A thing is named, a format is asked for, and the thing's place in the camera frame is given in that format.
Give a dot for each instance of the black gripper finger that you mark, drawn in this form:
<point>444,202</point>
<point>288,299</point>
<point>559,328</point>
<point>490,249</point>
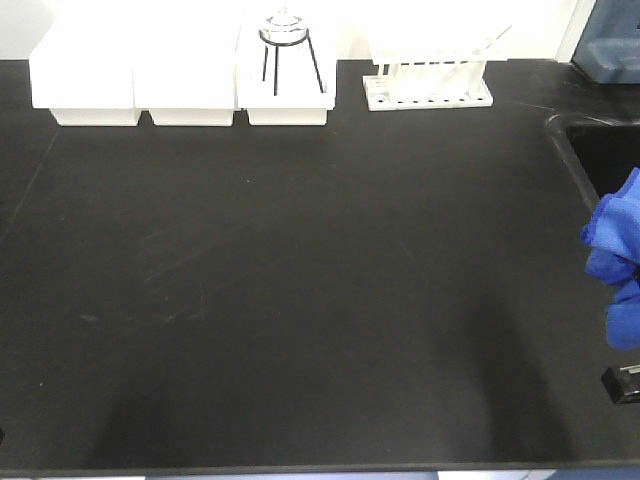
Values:
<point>622,384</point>

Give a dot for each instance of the blue cloth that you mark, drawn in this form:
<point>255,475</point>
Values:
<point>612,235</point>

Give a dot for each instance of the black sink basin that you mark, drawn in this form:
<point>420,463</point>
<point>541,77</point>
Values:
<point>598,151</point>

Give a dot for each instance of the blue-grey container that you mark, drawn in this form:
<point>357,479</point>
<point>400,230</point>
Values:
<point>608,49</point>

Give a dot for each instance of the white test tube rack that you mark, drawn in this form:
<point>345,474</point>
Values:
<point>432,70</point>

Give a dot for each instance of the white bin right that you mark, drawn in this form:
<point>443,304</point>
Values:
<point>299,100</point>

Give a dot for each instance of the white bin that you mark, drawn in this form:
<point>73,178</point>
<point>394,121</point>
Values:
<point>81,72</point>
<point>188,78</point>
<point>299,100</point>

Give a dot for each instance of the white bin middle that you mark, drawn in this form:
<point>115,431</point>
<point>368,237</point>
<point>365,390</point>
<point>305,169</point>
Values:
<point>188,78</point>

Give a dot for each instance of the white bin left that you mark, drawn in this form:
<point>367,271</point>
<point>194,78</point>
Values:
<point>81,72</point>

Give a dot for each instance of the black wire tripod stand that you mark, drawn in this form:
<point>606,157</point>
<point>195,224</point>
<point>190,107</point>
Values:
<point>277,45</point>

